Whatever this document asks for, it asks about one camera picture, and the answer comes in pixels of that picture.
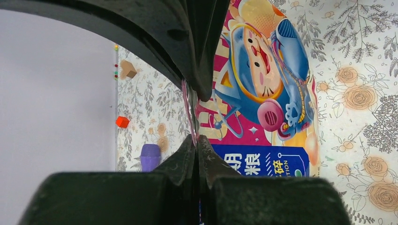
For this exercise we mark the floral tablecloth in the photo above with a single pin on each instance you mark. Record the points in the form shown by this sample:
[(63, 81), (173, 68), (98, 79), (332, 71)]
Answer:
[(354, 49)]

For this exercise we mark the brown wooden block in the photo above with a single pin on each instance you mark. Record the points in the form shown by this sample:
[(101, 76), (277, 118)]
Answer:
[(127, 70)]

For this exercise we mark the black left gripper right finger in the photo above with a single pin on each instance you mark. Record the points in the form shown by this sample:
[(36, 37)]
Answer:
[(229, 198)]

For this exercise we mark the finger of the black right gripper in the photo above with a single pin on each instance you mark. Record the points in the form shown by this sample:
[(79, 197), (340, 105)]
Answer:
[(157, 31), (206, 19)]

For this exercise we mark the purple plastic cylinder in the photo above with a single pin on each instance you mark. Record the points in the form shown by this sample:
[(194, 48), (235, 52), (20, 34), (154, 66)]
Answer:
[(150, 157)]

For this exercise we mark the small red cube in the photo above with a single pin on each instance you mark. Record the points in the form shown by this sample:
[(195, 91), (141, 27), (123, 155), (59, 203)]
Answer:
[(122, 122)]

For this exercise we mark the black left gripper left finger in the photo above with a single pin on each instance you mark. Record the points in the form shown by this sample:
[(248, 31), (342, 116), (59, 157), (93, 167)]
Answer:
[(164, 196)]

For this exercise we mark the cat food bag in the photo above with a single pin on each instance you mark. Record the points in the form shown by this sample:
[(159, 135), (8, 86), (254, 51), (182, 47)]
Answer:
[(260, 118)]

